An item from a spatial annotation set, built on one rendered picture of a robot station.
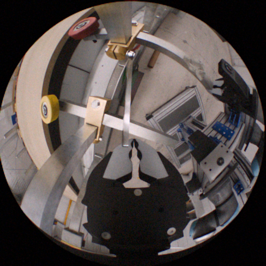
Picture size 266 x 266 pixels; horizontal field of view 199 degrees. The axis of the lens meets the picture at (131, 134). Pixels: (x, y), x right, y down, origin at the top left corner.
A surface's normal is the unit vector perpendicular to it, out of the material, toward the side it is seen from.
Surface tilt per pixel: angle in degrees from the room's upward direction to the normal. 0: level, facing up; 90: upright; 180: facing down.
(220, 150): 90
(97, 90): 0
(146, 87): 0
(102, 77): 0
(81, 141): 90
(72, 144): 90
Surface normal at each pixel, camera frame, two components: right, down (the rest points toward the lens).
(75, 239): 0.36, -0.83
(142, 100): 0.00, 0.46
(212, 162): -0.62, -0.69
